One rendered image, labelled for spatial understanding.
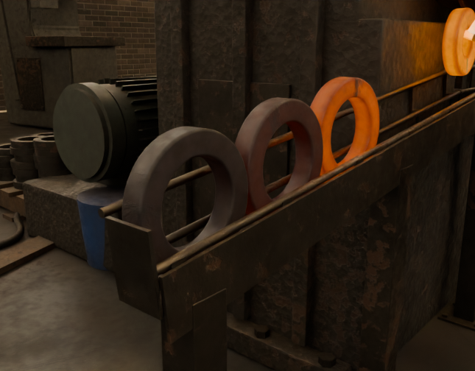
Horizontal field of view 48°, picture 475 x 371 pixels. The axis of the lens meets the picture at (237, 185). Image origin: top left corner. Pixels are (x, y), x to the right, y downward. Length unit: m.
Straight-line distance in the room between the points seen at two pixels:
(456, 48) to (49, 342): 1.31
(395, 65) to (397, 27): 0.08
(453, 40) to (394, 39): 0.17
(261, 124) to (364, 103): 0.28
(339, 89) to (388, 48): 0.33
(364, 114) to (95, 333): 1.06
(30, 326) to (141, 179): 1.23
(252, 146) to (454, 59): 0.73
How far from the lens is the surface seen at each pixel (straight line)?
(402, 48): 1.24
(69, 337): 1.67
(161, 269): 0.59
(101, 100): 1.99
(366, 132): 0.97
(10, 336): 1.73
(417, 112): 1.27
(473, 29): 1.37
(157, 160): 0.58
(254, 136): 0.70
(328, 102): 0.85
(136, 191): 0.58
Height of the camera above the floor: 0.82
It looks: 15 degrees down
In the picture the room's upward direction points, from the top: straight up
